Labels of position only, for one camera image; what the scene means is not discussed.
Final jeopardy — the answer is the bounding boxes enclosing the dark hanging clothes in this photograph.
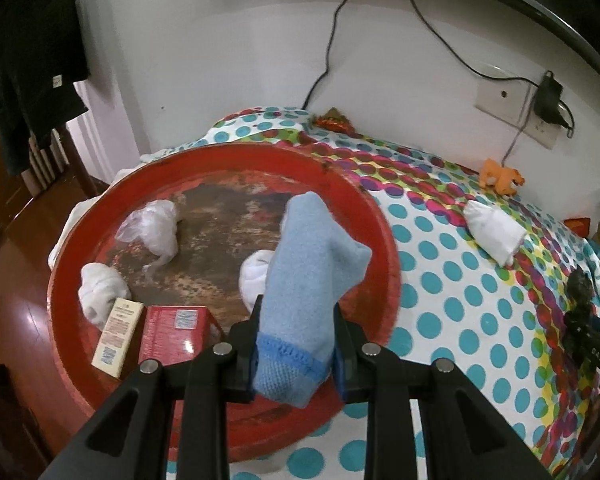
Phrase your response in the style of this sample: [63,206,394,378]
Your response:
[0,0,91,176]

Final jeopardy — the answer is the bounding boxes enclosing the cream box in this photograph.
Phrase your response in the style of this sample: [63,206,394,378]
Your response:
[91,297,146,378]

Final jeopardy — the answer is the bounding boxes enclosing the black plug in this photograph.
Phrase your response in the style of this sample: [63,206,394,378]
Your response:
[555,105,576,139]

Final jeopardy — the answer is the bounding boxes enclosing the long black wall cable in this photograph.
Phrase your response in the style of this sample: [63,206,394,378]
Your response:
[405,0,541,86]

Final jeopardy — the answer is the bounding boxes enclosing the large white sock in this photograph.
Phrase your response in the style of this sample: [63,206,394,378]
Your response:
[239,250,276,313]

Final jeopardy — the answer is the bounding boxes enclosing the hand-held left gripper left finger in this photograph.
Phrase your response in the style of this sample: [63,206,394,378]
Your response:
[40,294,266,480]

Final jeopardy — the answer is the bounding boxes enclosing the red box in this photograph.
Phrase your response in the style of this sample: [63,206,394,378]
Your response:
[137,305,226,366]

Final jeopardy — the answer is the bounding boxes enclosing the black charger cable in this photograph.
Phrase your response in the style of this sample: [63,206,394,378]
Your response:
[500,122,528,167]

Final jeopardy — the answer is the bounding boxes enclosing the small white rolled sock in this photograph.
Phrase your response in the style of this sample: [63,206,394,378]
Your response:
[77,262,131,326]

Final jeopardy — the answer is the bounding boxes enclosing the orange plush toy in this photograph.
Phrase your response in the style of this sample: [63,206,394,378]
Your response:
[480,158,526,197]

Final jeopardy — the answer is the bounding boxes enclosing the white folded sock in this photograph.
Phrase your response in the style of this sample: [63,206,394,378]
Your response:
[462,200,527,267]

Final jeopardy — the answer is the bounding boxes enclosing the black charger adapter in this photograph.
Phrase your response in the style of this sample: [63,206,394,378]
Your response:
[535,71,563,123]

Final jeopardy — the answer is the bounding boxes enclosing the polka dot cloth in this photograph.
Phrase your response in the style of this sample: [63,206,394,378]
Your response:
[50,106,600,480]

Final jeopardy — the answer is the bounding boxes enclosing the black television cable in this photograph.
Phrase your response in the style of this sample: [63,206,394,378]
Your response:
[304,0,358,111]

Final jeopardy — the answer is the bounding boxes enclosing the white coax wall plate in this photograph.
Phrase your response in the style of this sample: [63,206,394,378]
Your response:
[475,79,533,125]

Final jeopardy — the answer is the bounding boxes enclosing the light blue sock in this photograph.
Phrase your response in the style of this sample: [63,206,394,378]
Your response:
[252,192,373,407]

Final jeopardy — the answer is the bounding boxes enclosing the black plastic bag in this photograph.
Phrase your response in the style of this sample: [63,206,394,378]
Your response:
[565,267,595,311]

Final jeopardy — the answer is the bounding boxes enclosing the white power outlet plate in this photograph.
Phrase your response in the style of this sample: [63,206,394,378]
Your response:
[522,110,566,150]

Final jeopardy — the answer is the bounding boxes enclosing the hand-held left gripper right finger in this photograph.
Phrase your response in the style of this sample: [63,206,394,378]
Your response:
[332,302,553,480]

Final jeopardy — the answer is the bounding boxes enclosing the round red tray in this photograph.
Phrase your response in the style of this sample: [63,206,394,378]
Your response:
[46,142,402,463]

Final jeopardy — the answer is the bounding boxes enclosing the small crumpled clear plastic bag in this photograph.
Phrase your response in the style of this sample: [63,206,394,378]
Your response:
[115,200,181,273]

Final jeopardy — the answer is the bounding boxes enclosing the red gold snack wrapper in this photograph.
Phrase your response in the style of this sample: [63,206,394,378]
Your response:
[314,107,356,133]

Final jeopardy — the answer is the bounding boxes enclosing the red packet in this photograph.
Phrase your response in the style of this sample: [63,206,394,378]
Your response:
[562,216,592,236]

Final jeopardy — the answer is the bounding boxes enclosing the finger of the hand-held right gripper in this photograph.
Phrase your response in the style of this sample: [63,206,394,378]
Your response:
[561,309,598,356]

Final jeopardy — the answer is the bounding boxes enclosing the wooden chair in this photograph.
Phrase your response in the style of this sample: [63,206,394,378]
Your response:
[22,120,108,196]

